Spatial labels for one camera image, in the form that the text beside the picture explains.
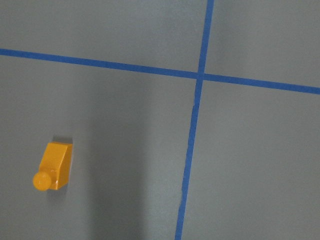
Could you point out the orange trapezoid block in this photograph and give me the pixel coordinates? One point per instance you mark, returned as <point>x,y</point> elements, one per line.
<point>54,168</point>

